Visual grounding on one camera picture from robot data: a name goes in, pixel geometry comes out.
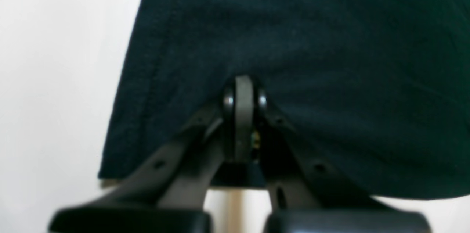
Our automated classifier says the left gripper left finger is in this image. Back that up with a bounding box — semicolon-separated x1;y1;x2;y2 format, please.
49;77;245;233

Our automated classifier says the black t-shirt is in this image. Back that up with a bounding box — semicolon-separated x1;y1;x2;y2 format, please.
98;0;470;199

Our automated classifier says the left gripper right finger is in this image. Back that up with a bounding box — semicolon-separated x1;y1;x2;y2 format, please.
245;76;431;233

